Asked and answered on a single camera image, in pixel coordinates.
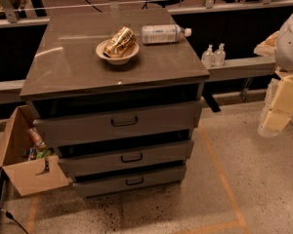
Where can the top grey drawer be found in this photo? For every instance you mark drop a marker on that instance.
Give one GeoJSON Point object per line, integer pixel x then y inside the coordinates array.
{"type": "Point", "coordinates": [134, 122]}

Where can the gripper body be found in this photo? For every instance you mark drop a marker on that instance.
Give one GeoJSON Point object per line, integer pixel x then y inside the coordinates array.
{"type": "Point", "coordinates": [290, 48]}

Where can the brown cardboard box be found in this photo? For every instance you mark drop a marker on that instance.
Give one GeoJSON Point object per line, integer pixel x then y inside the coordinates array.
{"type": "Point", "coordinates": [28, 177]}

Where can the grey drawer cabinet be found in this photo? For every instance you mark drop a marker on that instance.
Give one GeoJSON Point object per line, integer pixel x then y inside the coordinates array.
{"type": "Point", "coordinates": [67, 78]}

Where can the green snack packet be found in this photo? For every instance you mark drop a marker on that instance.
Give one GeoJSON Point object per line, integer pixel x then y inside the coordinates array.
{"type": "Point", "coordinates": [44, 154]}

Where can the snack can in box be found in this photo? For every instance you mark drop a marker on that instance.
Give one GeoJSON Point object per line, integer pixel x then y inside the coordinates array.
{"type": "Point", "coordinates": [36, 138]}

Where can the right sanitizer bottle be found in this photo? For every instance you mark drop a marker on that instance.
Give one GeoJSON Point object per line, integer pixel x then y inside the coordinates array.
{"type": "Point", "coordinates": [220, 55]}

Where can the sanitizer bottle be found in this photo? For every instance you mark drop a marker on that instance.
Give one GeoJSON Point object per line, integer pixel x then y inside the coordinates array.
{"type": "Point", "coordinates": [220, 55]}
{"type": "Point", "coordinates": [208, 57]}

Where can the middle grey drawer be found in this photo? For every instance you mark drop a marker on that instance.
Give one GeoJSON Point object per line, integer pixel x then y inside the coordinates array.
{"type": "Point", "coordinates": [127, 159]}

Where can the clear plastic water bottle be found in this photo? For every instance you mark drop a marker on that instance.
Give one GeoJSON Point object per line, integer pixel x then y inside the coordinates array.
{"type": "Point", "coordinates": [164, 33]}

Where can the white paper bowl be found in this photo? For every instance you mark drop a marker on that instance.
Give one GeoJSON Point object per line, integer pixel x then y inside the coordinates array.
{"type": "Point", "coordinates": [120, 56]}

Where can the bottom grey drawer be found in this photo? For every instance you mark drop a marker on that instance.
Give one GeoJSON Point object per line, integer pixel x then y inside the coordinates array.
{"type": "Point", "coordinates": [90, 189]}

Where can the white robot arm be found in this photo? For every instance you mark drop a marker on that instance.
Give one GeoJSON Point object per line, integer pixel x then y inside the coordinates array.
{"type": "Point", "coordinates": [283, 46]}

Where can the left sanitizer bottle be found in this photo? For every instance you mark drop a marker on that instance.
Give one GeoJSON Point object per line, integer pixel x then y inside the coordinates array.
{"type": "Point", "coordinates": [208, 57]}

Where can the grey drawer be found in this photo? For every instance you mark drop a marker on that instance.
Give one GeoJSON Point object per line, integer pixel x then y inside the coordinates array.
{"type": "Point", "coordinates": [90, 189]}
{"type": "Point", "coordinates": [134, 122]}
{"type": "Point", "coordinates": [127, 159]}

